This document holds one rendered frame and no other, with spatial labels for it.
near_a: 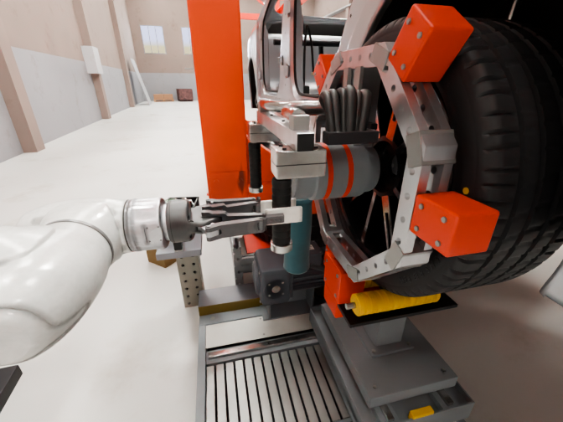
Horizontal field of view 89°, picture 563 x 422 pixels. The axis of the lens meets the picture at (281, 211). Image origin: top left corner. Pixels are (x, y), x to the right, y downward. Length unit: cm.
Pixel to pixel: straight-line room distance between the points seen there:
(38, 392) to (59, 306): 118
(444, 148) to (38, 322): 56
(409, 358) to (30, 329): 101
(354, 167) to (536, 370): 123
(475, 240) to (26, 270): 55
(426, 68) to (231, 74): 68
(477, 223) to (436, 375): 71
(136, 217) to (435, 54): 53
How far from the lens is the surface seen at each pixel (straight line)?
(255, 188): 85
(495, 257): 64
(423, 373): 111
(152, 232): 50
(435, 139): 52
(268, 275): 110
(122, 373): 145
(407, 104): 54
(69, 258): 40
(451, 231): 47
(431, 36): 53
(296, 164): 49
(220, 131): 109
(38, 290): 37
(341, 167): 67
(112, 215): 51
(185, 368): 137
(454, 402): 117
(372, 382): 104
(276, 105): 71
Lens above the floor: 105
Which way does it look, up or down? 24 degrees down
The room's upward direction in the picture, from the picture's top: straight up
